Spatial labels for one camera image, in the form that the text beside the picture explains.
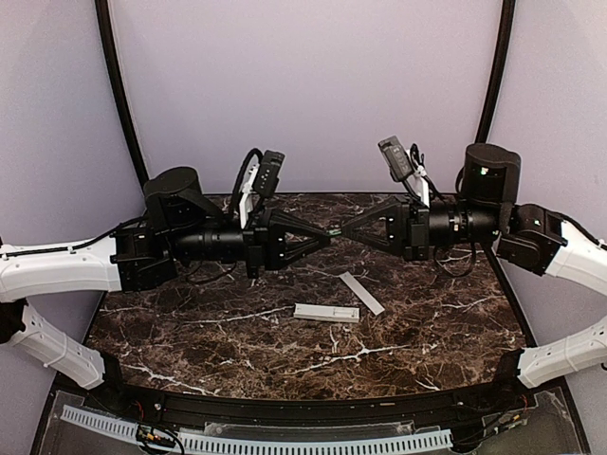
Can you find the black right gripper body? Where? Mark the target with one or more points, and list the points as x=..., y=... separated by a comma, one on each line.
x=416, y=230

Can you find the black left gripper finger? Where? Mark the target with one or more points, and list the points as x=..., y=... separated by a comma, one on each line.
x=280, y=223
x=293, y=252

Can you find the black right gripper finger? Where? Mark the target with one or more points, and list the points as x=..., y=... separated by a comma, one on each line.
x=384, y=240
x=377, y=220

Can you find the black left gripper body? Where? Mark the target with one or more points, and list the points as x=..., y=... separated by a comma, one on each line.
x=258, y=245

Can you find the white battery cover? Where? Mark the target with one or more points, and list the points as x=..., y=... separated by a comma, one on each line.
x=362, y=293

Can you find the white remote control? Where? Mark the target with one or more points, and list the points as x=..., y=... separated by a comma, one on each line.
x=326, y=313

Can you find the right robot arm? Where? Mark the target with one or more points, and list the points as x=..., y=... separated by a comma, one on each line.
x=485, y=210

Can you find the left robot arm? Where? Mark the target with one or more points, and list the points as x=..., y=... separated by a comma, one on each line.
x=180, y=225

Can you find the black front frame rail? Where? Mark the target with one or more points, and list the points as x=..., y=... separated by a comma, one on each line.
x=460, y=407

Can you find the black frame post right rear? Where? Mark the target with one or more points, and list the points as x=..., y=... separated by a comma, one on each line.
x=497, y=70

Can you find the black frame post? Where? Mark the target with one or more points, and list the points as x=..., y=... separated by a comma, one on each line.
x=112, y=63
x=497, y=70

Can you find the white slotted cable duct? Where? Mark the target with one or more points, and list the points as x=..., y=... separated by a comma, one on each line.
x=218, y=438

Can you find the black frame post left rear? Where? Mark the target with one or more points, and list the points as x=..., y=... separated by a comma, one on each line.
x=112, y=63

